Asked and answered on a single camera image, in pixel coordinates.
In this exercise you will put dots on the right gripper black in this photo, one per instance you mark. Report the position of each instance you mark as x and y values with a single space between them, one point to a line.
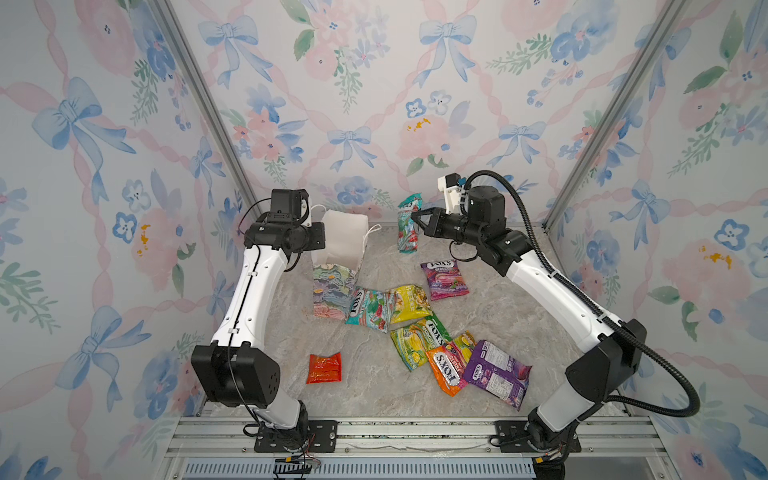
438 218

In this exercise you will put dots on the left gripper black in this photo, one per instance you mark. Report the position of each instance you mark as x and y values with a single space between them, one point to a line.
319 240

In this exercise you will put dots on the teal mint candy bag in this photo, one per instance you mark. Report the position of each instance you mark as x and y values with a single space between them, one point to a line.
407 241
371 309

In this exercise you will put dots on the floral paper gift bag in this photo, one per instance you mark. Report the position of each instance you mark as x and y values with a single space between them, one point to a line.
336 265

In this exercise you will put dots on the orange Fox's candy bag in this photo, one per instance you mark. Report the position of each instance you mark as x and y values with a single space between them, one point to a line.
448 362

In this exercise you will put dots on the purple candy bag back side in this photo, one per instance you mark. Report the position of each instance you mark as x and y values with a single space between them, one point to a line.
493 370

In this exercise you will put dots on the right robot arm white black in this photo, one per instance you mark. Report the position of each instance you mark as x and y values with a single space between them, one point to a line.
475 216

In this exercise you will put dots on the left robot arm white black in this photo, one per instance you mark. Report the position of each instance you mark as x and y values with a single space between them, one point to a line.
234 368

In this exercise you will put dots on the purple berries candy bag upper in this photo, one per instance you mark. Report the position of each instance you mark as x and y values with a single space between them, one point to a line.
444 279

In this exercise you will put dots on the yellow candy bag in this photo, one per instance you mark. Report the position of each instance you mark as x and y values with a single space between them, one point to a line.
409 303

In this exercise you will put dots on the green lemon candy bag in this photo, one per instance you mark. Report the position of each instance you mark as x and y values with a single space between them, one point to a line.
413 342

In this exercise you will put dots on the small red snack packet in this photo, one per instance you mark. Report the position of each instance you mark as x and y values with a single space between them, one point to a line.
325 369

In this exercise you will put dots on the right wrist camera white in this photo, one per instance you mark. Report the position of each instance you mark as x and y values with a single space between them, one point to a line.
453 192

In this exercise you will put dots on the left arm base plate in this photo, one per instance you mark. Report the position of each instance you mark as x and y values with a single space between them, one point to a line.
312 436

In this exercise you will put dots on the aluminium mounting rail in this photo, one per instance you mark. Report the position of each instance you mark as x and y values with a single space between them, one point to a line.
412 436

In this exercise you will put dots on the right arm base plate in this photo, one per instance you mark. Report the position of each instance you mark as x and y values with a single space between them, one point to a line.
520 436

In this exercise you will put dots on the black connector with wires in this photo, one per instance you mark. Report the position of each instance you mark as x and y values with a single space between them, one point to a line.
295 467

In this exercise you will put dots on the left aluminium corner post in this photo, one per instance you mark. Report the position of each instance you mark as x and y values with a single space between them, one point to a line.
173 31

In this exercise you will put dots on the aluminium corner post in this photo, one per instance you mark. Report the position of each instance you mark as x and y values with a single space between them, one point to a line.
642 63
173 31

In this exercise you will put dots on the right aluminium corner post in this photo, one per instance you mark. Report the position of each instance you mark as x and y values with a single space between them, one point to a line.
642 63

